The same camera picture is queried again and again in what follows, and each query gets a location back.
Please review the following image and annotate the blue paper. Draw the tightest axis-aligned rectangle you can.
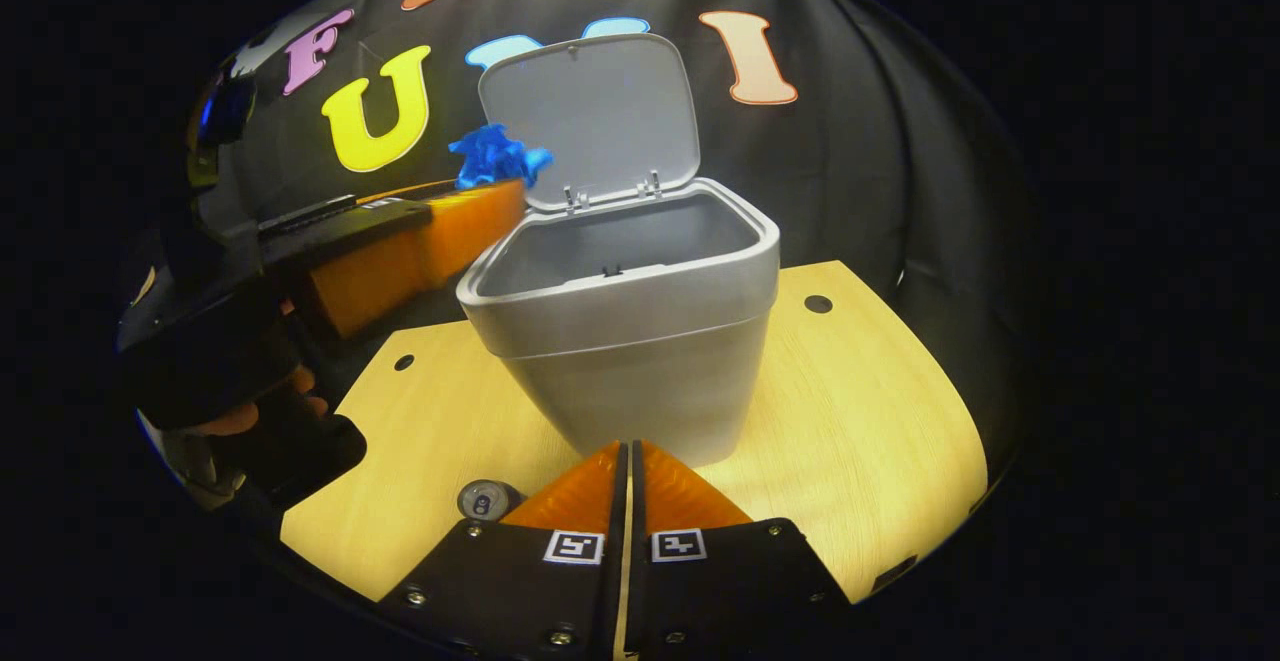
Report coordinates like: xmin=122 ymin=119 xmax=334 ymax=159
xmin=448 ymin=123 xmax=554 ymax=192

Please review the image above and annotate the white desktop garbage bin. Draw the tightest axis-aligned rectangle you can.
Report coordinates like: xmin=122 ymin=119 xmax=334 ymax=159
xmin=456 ymin=33 xmax=781 ymax=469

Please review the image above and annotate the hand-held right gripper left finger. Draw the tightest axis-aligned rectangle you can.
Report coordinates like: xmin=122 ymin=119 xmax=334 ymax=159
xmin=385 ymin=441 xmax=629 ymax=661

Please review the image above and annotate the silver pop can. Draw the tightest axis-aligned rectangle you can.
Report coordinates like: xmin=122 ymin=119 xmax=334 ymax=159
xmin=457 ymin=479 xmax=521 ymax=522

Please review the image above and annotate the black backdrop cloth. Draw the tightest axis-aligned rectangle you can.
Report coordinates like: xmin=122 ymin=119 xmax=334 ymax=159
xmin=190 ymin=0 xmax=1031 ymax=462

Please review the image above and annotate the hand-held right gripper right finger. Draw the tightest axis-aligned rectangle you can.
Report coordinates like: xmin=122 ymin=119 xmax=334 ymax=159
xmin=630 ymin=439 xmax=856 ymax=661

